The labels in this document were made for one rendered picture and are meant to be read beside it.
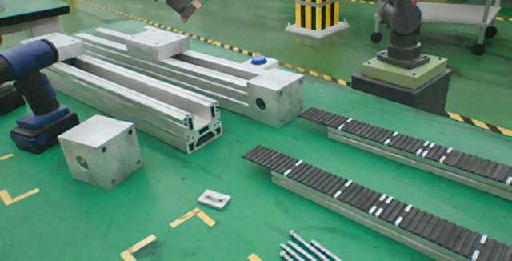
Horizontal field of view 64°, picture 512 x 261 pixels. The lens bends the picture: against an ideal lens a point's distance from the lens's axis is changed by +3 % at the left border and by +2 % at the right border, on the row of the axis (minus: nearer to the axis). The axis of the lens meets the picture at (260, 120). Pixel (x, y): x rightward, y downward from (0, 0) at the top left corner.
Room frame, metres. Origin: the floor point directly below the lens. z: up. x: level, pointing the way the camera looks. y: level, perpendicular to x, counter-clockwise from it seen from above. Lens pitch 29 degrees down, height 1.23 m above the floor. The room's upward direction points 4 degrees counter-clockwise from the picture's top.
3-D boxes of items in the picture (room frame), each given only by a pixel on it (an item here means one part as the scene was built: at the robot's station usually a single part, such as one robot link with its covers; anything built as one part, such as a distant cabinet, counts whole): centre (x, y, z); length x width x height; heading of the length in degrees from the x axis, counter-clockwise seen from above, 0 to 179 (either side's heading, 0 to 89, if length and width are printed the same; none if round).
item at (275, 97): (0.85, -0.05, 0.83); 0.12 x 0.09 x 0.10; 137
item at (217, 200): (0.54, 0.09, 0.78); 0.05 x 0.03 x 0.01; 60
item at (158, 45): (1.15, 0.28, 0.87); 0.16 x 0.11 x 0.07; 47
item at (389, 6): (1.04, -0.39, 0.93); 0.09 x 0.05 x 0.10; 92
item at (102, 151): (0.67, 0.30, 0.83); 0.11 x 0.10 x 0.10; 150
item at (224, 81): (1.15, 0.28, 0.82); 0.80 x 0.10 x 0.09; 47
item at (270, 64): (1.05, 0.00, 0.81); 0.10 x 0.08 x 0.06; 137
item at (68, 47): (1.18, 0.60, 0.87); 0.16 x 0.11 x 0.07; 47
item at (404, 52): (1.05, -0.41, 0.85); 0.12 x 0.09 x 0.08; 32
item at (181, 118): (1.01, 0.41, 0.82); 0.80 x 0.10 x 0.09; 47
